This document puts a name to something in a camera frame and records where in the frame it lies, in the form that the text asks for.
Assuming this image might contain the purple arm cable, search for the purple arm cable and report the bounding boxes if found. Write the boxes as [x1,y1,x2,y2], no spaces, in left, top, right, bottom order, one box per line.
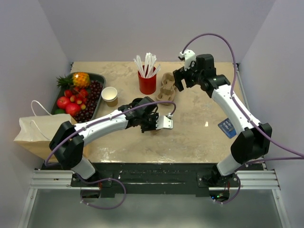
[44,101,177,210]
[181,33,304,205]

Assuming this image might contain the blue card packet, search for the blue card packet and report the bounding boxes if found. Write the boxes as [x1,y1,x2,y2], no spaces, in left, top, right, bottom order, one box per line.
[218,118,237,139]

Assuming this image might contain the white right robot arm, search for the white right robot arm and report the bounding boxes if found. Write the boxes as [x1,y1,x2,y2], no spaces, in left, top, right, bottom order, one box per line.
[173,50,272,187]

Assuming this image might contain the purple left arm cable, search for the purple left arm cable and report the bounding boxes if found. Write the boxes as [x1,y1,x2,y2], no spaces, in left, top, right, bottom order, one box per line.
[44,101,177,210]

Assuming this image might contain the stacked brown paper cups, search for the stacked brown paper cups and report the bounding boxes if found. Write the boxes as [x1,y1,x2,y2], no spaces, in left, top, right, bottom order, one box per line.
[101,86,118,107]

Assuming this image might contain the brown pulp cup carrier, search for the brown pulp cup carrier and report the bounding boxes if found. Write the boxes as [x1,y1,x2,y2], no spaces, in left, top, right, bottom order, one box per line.
[156,72,176,101]

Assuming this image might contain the dark green fruit tray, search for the dark green fruit tray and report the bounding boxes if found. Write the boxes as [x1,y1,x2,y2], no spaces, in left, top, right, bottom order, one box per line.
[50,73,106,120]

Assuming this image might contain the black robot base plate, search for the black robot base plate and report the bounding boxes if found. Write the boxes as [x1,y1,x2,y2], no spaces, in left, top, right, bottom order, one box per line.
[69,163,246,198]

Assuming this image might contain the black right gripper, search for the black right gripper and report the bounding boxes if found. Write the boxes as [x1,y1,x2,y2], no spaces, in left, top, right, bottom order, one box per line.
[173,59,204,92]

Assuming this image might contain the brown paper takeout bag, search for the brown paper takeout bag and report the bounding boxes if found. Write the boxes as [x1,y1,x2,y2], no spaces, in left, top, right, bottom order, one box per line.
[14,113,76,160]

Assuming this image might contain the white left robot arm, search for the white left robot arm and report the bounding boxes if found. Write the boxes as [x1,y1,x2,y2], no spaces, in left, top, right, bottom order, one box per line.
[49,96,159,186]

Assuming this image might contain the red apple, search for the red apple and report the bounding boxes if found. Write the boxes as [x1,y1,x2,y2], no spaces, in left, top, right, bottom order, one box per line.
[57,96,71,110]
[65,103,81,117]

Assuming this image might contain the red ribbed straw cup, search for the red ribbed straw cup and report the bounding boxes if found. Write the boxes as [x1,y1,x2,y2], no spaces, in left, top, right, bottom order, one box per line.
[137,71,157,95]

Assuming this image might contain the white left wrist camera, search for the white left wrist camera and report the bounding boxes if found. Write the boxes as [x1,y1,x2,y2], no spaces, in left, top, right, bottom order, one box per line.
[156,115,173,130]

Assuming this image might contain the white paper coffee cup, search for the white paper coffee cup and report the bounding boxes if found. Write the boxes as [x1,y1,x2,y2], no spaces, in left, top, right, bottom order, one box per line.
[151,130,160,134]

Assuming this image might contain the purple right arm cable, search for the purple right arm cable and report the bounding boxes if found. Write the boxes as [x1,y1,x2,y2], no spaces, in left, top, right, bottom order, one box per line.
[181,33,304,205]

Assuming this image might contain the dark red grape bunch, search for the dark red grape bunch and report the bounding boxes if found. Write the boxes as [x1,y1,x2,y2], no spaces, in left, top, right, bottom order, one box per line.
[74,80,103,123]

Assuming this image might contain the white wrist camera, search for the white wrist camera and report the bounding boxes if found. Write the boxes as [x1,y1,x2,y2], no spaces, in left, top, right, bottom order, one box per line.
[156,115,173,130]
[178,49,196,71]

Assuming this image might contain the white wrapped straw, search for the white wrapped straw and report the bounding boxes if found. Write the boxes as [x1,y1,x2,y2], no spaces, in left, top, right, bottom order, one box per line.
[135,55,147,77]
[147,54,157,78]
[149,65,161,78]
[143,53,150,77]
[133,58,146,78]

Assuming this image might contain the green lime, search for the green lime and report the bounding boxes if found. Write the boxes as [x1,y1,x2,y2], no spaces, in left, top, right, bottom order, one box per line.
[54,109,66,114]

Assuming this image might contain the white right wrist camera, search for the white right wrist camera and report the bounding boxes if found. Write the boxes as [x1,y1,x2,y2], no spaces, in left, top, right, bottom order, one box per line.
[178,49,196,71]

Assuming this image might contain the orange pineapple fruit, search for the orange pineapple fruit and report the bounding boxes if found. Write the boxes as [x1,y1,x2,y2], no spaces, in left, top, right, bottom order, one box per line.
[57,72,90,88]

